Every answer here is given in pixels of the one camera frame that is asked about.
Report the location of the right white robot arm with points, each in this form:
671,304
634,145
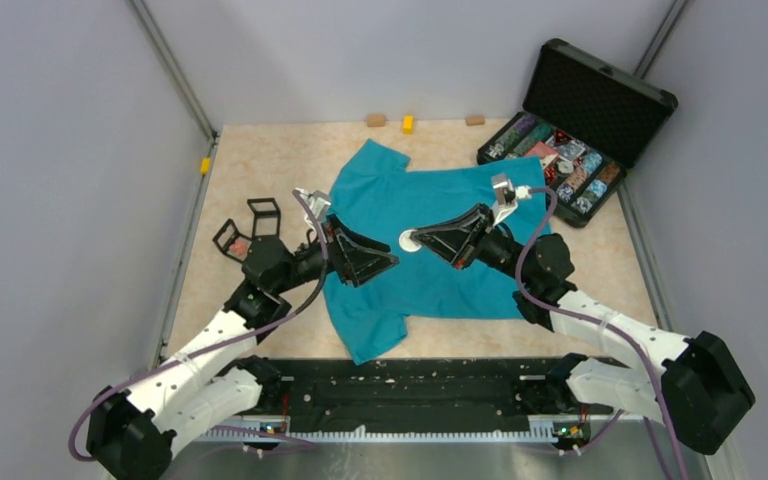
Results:
691,385

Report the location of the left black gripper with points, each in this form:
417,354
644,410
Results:
359,259

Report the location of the tan wooden block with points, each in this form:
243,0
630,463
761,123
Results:
475,120
375,120

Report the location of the right tan wooden block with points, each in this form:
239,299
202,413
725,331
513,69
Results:
475,120

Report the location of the black box with pink brooch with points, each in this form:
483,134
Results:
225,236

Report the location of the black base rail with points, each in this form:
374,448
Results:
423,396

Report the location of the black carrying case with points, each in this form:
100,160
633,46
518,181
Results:
599,118

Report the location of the round grey yellow brooch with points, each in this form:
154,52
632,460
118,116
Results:
407,242

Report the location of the yellow block at left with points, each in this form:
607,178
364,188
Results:
205,166

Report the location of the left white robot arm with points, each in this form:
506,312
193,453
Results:
136,428

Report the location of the teal t-shirt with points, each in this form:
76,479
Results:
377,196

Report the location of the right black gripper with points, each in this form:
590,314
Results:
455,239

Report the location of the black box with grey brooch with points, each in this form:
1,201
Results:
267,217

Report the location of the left tan wooden block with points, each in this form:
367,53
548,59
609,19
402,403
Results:
375,120

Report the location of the pink card in case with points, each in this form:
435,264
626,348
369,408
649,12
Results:
545,153

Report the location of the yellow block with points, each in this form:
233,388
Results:
408,124
205,166

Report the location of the yellow block at back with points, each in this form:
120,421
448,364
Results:
408,124

